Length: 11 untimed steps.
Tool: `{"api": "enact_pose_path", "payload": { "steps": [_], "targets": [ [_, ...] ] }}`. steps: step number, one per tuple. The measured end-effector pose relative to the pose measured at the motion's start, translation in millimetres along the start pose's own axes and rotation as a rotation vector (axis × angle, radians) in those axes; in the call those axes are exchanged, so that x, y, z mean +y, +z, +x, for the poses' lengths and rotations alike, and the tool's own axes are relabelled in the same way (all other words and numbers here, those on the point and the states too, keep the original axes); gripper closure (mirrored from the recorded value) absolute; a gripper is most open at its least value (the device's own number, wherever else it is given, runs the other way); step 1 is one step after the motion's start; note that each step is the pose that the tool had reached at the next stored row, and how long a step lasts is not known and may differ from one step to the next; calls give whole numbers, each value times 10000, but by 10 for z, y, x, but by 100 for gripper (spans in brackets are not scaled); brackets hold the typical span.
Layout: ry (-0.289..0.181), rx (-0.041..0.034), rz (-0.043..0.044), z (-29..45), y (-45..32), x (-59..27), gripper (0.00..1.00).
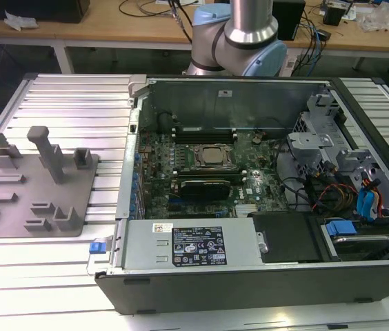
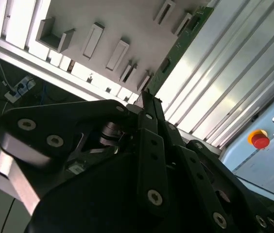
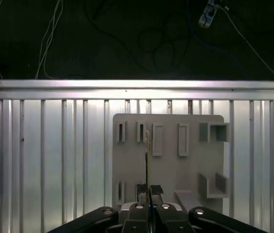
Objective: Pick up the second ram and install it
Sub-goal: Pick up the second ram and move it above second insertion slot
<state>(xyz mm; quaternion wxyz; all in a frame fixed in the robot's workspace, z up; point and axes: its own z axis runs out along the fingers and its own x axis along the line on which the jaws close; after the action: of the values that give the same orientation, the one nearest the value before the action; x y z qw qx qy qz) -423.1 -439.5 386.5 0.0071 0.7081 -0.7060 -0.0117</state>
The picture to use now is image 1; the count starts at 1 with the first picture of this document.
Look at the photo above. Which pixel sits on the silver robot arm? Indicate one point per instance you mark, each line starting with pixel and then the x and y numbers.
pixel 249 20

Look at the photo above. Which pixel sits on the black RAM slot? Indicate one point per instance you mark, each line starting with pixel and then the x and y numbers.
pixel 205 132
pixel 208 170
pixel 205 128
pixel 205 140
pixel 205 136

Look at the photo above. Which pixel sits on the silver CPU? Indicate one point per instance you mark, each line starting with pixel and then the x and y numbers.
pixel 212 156

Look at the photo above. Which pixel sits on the black graphics card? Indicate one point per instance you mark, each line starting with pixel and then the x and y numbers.
pixel 205 189

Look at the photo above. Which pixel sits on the blue card retention clip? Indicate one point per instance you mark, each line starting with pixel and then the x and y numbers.
pixel 136 176
pixel 133 198
pixel 132 209

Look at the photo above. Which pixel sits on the silver coin battery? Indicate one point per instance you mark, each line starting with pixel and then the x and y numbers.
pixel 256 139

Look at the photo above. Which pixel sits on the silver chipset heatsink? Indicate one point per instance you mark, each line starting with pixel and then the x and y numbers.
pixel 248 209

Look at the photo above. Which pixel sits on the green motherboard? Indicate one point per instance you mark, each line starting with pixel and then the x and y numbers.
pixel 267 172

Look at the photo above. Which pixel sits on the grey power supply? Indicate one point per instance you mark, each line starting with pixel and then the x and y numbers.
pixel 146 248

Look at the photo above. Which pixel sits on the grey case release latch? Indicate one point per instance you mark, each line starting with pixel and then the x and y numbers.
pixel 137 82

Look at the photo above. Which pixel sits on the black plastic shroud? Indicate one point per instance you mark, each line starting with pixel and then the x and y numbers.
pixel 284 238

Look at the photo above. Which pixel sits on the metal drive cage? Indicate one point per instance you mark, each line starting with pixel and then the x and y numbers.
pixel 310 139

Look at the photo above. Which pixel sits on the blue plastic latch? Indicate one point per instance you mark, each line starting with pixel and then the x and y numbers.
pixel 98 248

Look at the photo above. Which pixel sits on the black grey PC case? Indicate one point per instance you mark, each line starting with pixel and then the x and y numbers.
pixel 215 296

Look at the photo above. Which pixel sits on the grey parts rack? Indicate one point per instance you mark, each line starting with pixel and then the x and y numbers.
pixel 42 193

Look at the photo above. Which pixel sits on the wooden desk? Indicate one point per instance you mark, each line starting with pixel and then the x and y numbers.
pixel 111 31

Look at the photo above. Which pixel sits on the hard disk in blue carrier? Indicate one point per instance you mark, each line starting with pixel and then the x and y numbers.
pixel 340 228

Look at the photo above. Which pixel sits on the tall black box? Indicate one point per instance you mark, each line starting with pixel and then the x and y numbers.
pixel 289 20

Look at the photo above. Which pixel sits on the small black adapter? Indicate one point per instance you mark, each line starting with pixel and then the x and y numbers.
pixel 325 35

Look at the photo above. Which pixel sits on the small black device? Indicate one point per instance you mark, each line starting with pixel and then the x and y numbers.
pixel 336 15

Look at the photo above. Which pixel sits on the large black box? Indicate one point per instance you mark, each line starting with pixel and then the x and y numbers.
pixel 36 10

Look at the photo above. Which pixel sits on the crumpled clear plastic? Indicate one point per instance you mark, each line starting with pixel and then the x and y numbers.
pixel 20 20

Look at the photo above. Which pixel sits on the clear plastic bags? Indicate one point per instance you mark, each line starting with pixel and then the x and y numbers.
pixel 387 20

